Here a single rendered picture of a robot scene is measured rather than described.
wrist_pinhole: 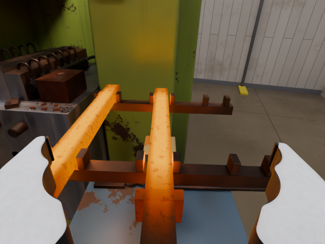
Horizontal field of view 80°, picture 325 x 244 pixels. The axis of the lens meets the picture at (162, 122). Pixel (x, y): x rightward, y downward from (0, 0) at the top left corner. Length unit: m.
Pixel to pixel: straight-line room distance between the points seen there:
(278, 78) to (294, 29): 0.76
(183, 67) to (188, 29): 0.18
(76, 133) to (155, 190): 0.16
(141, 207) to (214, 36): 3.54
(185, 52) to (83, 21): 0.50
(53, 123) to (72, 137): 0.29
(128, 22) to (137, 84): 0.19
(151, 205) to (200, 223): 0.34
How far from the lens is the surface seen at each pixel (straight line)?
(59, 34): 1.12
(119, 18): 0.65
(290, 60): 3.92
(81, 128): 0.32
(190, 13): 1.06
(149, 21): 0.63
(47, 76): 0.65
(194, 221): 0.52
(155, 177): 0.22
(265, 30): 3.74
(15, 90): 0.69
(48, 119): 0.59
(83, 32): 1.06
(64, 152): 0.28
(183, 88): 1.13
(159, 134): 0.29
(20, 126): 0.62
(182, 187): 0.57
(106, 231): 0.51
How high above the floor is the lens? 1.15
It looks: 30 degrees down
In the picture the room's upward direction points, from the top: 2 degrees clockwise
